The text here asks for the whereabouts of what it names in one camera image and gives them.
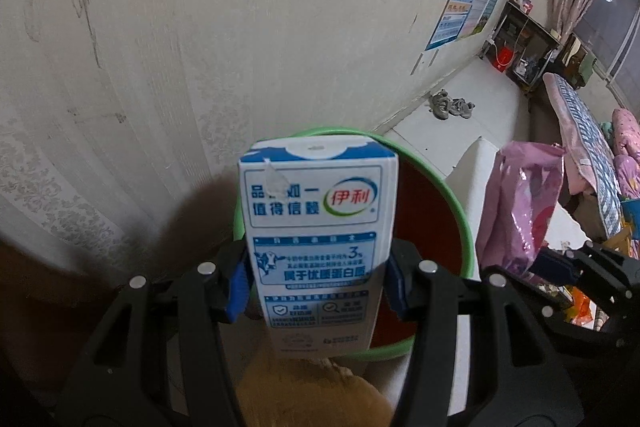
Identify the pink printed plastic bag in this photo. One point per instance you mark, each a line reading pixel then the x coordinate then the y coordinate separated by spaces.
pixel 520 207

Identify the yellow plush cloth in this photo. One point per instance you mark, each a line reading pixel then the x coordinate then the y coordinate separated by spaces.
pixel 310 392

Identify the blue and white milk carton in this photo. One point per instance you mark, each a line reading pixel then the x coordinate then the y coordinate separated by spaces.
pixel 315 207

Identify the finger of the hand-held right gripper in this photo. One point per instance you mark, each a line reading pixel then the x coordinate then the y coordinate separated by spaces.
pixel 552 268
pixel 620 327

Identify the wooden chair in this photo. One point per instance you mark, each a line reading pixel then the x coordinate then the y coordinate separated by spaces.
pixel 580 62

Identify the orange plastic bag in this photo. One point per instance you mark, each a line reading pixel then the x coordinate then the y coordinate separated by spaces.
pixel 580 307

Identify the window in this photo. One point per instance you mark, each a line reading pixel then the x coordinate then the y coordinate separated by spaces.
pixel 615 22

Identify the pink floral quilt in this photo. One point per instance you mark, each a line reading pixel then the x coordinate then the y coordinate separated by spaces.
pixel 627 137

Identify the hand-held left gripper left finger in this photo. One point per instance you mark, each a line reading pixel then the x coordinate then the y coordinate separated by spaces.
pixel 235 287

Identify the white foam block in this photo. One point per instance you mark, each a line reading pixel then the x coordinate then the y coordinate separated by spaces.
pixel 475 172

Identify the dark wooden shelf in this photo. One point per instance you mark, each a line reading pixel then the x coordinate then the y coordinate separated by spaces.
pixel 530 42

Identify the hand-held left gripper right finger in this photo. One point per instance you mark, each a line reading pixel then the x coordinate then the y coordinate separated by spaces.
pixel 395 289

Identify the green-rimmed red trash bin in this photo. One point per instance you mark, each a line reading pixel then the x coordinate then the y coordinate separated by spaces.
pixel 430 217

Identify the red bucket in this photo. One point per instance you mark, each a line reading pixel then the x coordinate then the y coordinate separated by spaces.
pixel 502 59

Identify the pink and blue blanket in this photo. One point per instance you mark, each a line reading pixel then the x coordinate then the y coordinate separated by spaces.
pixel 580 132

